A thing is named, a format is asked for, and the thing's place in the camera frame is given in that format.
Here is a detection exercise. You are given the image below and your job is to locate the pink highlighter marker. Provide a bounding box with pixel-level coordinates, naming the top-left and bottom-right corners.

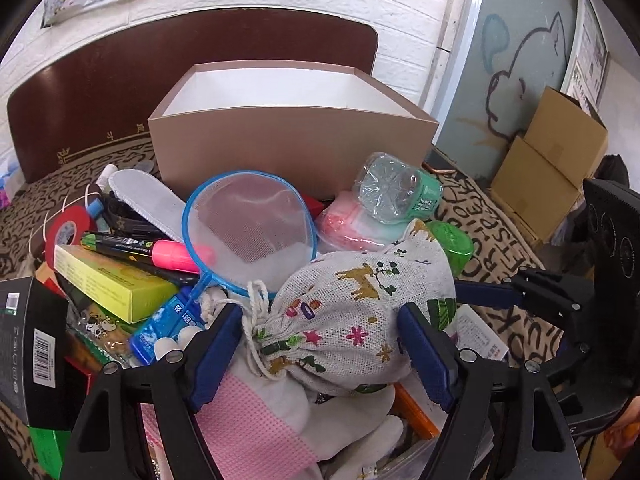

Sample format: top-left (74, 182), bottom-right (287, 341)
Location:
top-left (80, 232), bottom-right (200, 274)

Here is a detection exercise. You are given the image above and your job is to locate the blue candy pack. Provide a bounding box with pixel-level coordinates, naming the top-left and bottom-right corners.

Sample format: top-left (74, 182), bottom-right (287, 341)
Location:
top-left (129, 286), bottom-right (204, 365)

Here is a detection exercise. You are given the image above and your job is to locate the pink zip bag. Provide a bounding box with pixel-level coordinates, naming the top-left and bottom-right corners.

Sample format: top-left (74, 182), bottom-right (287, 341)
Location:
top-left (314, 191), bottom-right (408, 254)

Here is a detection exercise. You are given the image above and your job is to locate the white shoe insole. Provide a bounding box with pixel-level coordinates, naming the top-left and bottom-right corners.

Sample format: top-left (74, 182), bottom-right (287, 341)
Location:
top-left (108, 169), bottom-right (186, 243)

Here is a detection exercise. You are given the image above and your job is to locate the green box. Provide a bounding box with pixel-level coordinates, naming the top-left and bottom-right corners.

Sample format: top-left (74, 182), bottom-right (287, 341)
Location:
top-left (28, 427), bottom-right (70, 479)

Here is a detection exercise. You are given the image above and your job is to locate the yellow green small carton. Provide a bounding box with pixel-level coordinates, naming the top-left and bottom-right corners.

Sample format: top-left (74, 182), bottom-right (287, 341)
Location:
top-left (53, 245), bottom-right (179, 324)

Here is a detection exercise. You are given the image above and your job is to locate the green round plastic container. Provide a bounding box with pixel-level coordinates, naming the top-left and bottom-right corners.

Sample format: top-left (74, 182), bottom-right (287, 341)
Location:
top-left (426, 220), bottom-right (474, 278)

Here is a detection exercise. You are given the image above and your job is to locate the brown cardboard storage box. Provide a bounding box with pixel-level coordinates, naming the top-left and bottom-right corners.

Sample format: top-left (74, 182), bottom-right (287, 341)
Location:
top-left (149, 60), bottom-right (438, 200)

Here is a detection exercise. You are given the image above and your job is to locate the blue rimmed small net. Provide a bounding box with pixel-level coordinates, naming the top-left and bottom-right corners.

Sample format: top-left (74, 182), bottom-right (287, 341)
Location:
top-left (181, 170), bottom-right (317, 299)

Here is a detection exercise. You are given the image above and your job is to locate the tan cardboard boxes stack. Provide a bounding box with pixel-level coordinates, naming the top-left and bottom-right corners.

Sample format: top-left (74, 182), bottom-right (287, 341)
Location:
top-left (490, 87), bottom-right (608, 246)

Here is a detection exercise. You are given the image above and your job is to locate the leopard letter pattern bedspread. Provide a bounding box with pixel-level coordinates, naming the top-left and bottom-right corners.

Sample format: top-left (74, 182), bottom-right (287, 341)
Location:
top-left (0, 135), bottom-right (561, 480)

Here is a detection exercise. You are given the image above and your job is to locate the black product box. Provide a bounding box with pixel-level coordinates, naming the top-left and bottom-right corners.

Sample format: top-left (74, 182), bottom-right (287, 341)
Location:
top-left (0, 278), bottom-right (87, 431)

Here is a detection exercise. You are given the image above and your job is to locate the red tape roll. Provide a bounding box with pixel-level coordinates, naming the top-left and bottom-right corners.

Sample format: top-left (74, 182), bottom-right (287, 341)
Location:
top-left (44, 205), bottom-right (96, 270)

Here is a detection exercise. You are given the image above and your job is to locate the wall poster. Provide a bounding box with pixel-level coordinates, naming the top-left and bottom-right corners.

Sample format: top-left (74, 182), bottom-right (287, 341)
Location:
top-left (561, 0), bottom-right (608, 114)

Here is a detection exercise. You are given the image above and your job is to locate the patterned linen drawstring pouch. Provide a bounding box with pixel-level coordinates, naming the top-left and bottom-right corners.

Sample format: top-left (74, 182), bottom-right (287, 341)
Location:
top-left (242, 220), bottom-right (457, 396)

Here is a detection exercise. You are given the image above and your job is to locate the white small bottle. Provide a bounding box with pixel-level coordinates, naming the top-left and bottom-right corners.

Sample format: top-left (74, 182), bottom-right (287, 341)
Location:
top-left (96, 164), bottom-right (118, 193)

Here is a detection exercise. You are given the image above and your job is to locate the orange book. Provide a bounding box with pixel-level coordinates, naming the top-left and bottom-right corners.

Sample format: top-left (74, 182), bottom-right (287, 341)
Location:
top-left (393, 384), bottom-right (440, 440)

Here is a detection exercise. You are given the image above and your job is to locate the dark brown wooden headboard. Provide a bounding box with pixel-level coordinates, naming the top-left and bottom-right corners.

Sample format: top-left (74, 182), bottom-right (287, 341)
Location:
top-left (8, 8), bottom-right (378, 183)

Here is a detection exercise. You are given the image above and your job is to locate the clear crushed plastic bottle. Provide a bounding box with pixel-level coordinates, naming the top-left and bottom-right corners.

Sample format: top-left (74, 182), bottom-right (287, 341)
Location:
top-left (352, 152), bottom-right (431, 224)

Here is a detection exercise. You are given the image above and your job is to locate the pink white work glove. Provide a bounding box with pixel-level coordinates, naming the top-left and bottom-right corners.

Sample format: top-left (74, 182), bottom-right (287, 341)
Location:
top-left (142, 353), bottom-right (406, 480)

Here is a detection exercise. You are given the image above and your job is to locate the black speaker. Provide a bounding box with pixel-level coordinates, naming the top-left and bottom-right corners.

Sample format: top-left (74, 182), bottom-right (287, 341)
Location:
top-left (582, 179), bottom-right (639, 282)

